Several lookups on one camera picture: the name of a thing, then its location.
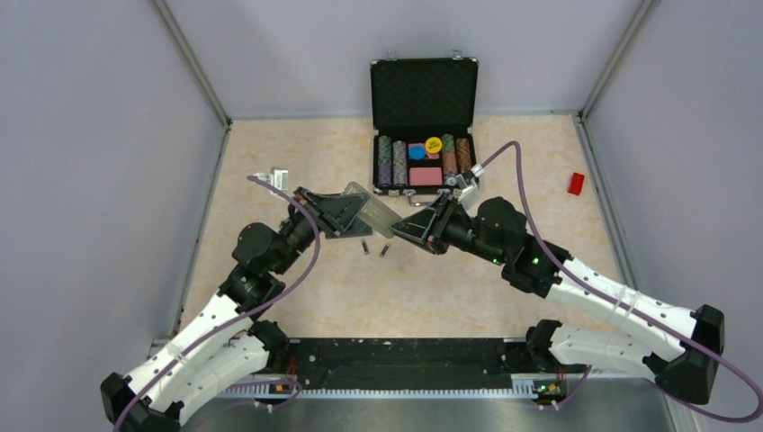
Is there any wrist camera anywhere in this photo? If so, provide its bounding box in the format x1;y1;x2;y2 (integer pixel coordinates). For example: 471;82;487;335
454;164;484;211
254;167;289;192

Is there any pink card deck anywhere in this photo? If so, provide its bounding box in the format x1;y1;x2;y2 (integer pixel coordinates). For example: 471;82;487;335
408;166;444;186

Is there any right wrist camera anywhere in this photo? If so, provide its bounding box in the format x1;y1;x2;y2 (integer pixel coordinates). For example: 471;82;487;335
454;164;484;211

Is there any black foam battery tray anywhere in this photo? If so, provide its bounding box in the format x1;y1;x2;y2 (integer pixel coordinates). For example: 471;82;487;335
326;219;373;239

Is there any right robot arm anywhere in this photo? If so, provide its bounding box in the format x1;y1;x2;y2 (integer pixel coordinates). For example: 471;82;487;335
391;195;724;405

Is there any black poker chip case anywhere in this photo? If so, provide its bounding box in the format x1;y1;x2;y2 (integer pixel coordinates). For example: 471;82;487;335
370;54;479;205

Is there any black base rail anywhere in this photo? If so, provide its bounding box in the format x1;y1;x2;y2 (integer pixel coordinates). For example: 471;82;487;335
232;337;568;393

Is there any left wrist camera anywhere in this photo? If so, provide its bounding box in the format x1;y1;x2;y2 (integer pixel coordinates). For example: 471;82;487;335
254;167;289;192

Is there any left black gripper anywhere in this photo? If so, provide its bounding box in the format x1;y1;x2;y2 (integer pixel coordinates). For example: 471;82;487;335
271;186;371;275

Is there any blue round chip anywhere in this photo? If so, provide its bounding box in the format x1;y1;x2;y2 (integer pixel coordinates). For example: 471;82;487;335
408;143;427;160

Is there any yellow round chip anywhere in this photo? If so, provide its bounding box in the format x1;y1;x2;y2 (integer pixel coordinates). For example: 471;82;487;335
425;137;444;154

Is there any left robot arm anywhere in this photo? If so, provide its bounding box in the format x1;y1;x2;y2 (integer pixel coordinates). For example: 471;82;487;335
100;183;391;431

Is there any red toy brick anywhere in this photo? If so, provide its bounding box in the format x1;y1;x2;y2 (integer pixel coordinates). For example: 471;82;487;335
567;172;586;196

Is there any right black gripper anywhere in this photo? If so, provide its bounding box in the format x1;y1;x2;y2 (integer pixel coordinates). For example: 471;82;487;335
390;192;507;266

